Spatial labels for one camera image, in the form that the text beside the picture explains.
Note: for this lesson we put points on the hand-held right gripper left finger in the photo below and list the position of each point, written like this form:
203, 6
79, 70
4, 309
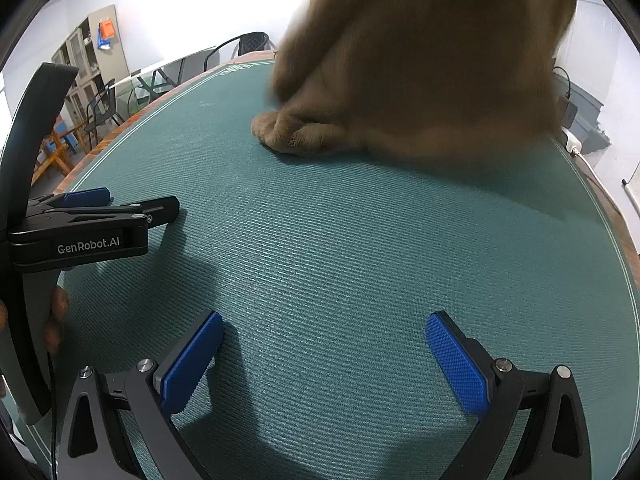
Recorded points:
192, 360

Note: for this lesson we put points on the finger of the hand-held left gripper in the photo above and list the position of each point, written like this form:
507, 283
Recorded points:
155, 209
87, 197

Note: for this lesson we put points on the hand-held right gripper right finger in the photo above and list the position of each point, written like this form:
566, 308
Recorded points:
457, 365

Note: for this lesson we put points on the brown fleece garment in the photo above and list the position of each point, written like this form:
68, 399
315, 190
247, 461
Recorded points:
425, 60

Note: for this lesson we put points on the person's left hand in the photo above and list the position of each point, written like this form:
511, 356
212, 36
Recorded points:
57, 310

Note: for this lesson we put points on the wooden chair with blue cushion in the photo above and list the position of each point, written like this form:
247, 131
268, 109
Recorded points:
55, 152

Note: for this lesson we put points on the black metal chair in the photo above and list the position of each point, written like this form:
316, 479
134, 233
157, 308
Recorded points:
252, 42
102, 102

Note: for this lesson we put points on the grey metal cabinet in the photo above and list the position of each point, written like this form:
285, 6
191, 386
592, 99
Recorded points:
112, 55

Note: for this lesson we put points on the orange blue hanging item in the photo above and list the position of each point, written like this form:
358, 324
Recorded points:
106, 32

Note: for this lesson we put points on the green table mat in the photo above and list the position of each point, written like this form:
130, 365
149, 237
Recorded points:
325, 240

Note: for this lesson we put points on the white power strip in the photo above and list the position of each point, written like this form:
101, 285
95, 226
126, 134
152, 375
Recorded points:
570, 140

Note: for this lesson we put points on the black power adapter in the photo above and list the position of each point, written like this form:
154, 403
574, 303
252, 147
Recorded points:
569, 114

